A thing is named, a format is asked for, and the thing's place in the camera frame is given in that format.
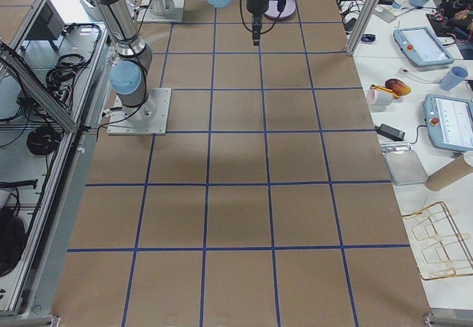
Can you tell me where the lilac plate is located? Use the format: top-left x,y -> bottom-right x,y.
264,0 -> 296,20

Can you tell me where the pink cup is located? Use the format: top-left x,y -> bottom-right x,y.
367,89 -> 394,107

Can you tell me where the paper cup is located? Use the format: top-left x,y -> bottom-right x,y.
392,0 -> 408,10

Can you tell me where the light blue plastic cup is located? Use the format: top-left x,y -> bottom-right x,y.
440,66 -> 469,91

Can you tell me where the red brown toy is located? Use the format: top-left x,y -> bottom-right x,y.
385,78 -> 412,96

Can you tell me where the upper blue teach pendant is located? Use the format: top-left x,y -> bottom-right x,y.
393,27 -> 455,67

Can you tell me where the blue teach pendant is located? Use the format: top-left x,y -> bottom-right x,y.
423,94 -> 472,152
393,27 -> 455,67

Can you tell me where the black power adapter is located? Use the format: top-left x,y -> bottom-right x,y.
375,124 -> 405,141

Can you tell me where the metal tin box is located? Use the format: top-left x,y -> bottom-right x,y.
380,141 -> 427,186

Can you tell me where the lower blue teach pendant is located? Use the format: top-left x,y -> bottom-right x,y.
423,94 -> 472,152

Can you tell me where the cardboard tube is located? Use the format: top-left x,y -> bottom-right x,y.
425,151 -> 472,191

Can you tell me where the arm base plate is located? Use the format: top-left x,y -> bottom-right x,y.
137,0 -> 186,24
106,88 -> 171,135

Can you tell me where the aluminium frame post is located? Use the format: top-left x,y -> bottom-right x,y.
346,0 -> 378,55

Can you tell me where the gold wire rack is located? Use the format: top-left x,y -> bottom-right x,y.
402,201 -> 472,281

